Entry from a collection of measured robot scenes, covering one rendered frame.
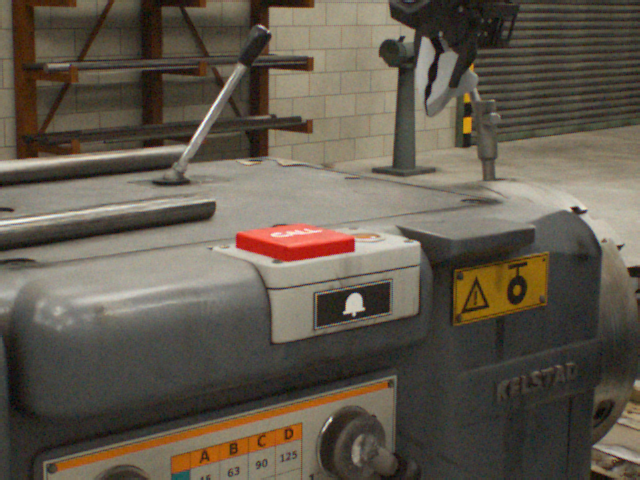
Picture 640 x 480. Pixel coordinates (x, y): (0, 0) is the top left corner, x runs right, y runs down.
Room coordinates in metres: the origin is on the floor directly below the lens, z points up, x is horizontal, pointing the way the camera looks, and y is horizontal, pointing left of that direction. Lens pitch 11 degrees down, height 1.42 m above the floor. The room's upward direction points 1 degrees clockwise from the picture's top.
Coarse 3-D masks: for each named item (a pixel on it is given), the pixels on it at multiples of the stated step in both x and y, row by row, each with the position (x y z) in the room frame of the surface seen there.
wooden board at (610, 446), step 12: (636, 396) 1.60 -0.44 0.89; (636, 408) 1.57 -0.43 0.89; (624, 420) 1.53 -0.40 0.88; (636, 420) 1.53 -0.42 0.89; (612, 432) 1.48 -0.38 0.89; (624, 432) 1.48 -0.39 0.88; (636, 432) 1.48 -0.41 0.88; (600, 444) 1.44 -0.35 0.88; (612, 444) 1.44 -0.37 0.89; (624, 444) 1.44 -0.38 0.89; (636, 444) 1.44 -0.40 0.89; (600, 456) 1.40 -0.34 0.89; (612, 456) 1.40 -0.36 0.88; (624, 456) 1.40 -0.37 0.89; (636, 456) 1.40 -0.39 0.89; (600, 468) 1.31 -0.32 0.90; (612, 468) 1.36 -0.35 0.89; (624, 468) 1.36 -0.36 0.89; (636, 468) 1.36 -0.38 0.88
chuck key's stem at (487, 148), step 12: (480, 108) 1.29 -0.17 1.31; (492, 108) 1.29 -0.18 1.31; (480, 120) 1.29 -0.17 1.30; (480, 132) 1.29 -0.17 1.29; (492, 132) 1.29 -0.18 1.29; (480, 144) 1.29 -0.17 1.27; (492, 144) 1.29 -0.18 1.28; (480, 156) 1.29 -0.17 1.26; (492, 156) 1.28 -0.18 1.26; (492, 168) 1.29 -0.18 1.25; (492, 180) 1.29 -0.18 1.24
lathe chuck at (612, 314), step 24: (504, 192) 1.23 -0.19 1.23; (528, 192) 1.24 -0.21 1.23; (552, 192) 1.25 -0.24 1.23; (624, 264) 1.20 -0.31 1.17; (624, 288) 1.18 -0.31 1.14; (600, 312) 1.15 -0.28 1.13; (624, 312) 1.17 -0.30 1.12; (600, 336) 1.14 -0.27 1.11; (624, 336) 1.17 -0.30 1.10; (624, 360) 1.17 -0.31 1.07; (600, 384) 1.15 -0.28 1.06; (624, 384) 1.17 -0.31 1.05; (624, 408) 1.19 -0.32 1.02; (600, 432) 1.19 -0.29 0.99
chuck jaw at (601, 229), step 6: (582, 216) 1.24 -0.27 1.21; (588, 216) 1.24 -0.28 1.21; (588, 222) 1.23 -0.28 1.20; (594, 222) 1.26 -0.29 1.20; (600, 222) 1.27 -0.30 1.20; (606, 222) 1.27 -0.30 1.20; (594, 228) 1.23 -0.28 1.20; (600, 228) 1.26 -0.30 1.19; (606, 228) 1.26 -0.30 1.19; (600, 234) 1.22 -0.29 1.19; (606, 234) 1.25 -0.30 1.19; (612, 234) 1.26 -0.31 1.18; (600, 240) 1.21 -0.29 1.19; (612, 240) 1.25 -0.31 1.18; (618, 240) 1.26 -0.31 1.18; (618, 246) 1.25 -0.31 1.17
